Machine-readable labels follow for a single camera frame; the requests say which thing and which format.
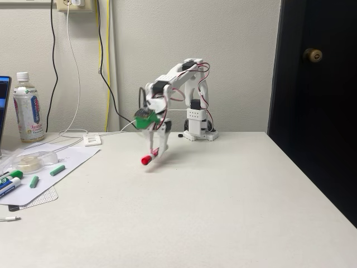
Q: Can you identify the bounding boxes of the white charging cable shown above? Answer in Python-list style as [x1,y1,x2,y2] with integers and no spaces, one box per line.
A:
[57,3,137,146]

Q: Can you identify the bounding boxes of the white wall plate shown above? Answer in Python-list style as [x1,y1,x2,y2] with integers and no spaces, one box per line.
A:
[83,133,103,147]

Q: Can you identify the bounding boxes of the black camera cable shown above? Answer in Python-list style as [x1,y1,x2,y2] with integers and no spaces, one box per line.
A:
[138,87,149,111]

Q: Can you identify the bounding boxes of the jasmine tea plastic bottle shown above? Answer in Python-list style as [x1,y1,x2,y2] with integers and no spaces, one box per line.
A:
[12,71,46,144]

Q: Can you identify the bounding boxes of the red Expo dry-erase marker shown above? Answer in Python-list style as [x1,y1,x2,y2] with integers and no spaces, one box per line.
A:
[141,149,161,166]

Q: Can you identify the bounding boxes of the green Expo marker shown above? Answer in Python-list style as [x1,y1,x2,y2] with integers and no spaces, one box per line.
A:
[0,169,24,183]

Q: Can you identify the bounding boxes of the clear tape dispenser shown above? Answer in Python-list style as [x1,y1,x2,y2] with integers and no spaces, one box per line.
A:
[12,150,60,172]

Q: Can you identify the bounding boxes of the brass door knob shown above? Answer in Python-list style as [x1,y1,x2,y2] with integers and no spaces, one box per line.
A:
[302,47,324,64]

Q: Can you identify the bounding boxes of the thin black power cable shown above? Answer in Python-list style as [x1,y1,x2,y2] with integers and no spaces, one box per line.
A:
[45,0,59,133]

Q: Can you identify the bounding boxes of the blue Expo marker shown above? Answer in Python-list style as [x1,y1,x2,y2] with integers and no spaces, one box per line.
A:
[0,176,23,198]

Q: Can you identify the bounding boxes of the grey mesh pad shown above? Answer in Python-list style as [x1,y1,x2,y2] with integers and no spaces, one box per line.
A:
[8,184,60,212]

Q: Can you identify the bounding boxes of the beige wall outlet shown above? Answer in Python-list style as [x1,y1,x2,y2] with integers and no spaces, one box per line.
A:
[56,0,95,13]

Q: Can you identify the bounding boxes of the yellow cable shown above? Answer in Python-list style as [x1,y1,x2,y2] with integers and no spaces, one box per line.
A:
[95,0,112,132]

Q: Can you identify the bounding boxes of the dark door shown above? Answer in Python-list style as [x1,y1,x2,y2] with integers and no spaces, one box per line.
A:
[267,0,357,224]

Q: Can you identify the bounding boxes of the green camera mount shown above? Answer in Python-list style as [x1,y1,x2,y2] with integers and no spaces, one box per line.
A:
[133,108,161,131]

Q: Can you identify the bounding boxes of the red white servo wire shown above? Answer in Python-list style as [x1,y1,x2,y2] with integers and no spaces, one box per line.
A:
[195,63,212,111]

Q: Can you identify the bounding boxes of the white paper sheet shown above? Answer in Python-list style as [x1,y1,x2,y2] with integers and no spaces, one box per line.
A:
[0,140,102,206]

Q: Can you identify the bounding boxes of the black cable with connector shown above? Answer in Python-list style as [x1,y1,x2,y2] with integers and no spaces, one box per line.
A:
[97,0,136,125]

